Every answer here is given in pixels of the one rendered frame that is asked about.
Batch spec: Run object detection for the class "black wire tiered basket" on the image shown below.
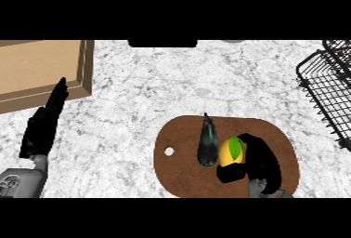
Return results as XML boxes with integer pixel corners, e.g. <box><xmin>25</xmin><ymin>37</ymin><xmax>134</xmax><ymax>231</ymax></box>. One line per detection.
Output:
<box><xmin>295</xmin><ymin>39</ymin><xmax>351</xmax><ymax>149</ymax></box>

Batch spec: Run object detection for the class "dark eggplant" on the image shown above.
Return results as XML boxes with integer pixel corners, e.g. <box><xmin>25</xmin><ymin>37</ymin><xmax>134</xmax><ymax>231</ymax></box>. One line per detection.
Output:
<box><xmin>196</xmin><ymin>112</ymin><xmax>221</xmax><ymax>167</ymax></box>

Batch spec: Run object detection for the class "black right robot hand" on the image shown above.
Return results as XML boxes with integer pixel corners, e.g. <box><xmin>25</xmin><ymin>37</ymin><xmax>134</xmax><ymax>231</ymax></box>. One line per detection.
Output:
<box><xmin>215</xmin><ymin>132</ymin><xmax>283</xmax><ymax>195</ymax></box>

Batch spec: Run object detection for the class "tan open box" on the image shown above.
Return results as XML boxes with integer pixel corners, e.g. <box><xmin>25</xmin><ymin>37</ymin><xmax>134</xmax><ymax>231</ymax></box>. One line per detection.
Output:
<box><xmin>0</xmin><ymin>39</ymin><xmax>96</xmax><ymax>114</ymax></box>

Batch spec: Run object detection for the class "brown wooden cutting board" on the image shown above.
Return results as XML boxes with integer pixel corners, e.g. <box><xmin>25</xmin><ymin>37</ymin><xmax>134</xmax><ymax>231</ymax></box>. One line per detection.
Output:
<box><xmin>153</xmin><ymin>114</ymin><xmax>302</xmax><ymax>199</ymax></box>

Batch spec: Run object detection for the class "yellow lemon with green leaf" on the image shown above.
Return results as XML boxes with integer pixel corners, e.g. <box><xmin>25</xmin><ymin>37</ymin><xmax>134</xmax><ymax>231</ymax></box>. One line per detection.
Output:
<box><xmin>218</xmin><ymin>135</ymin><xmax>248</xmax><ymax>167</ymax></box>

